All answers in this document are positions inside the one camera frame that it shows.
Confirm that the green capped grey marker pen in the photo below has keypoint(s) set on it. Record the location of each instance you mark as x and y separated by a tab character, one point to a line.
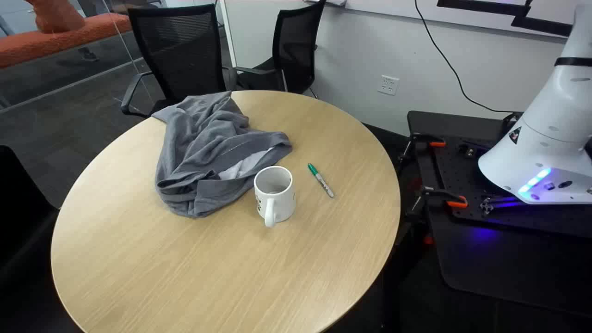
320	180

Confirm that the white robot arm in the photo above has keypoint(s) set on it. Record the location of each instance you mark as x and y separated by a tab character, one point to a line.
555	136

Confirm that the white ceramic mug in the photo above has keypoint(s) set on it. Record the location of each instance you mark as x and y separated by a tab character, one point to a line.
273	199

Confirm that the grey cloth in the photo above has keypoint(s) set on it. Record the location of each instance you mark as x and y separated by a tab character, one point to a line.
203	155

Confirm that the black mesh office chair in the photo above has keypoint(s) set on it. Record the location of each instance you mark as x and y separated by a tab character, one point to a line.
181	53
296	49

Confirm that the orange sofa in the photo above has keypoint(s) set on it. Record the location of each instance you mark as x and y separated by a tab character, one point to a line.
55	40

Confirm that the orange cushion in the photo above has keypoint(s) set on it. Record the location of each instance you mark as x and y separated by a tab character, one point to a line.
55	16

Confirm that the white wall outlet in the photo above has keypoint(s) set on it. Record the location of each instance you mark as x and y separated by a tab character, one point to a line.
388	84

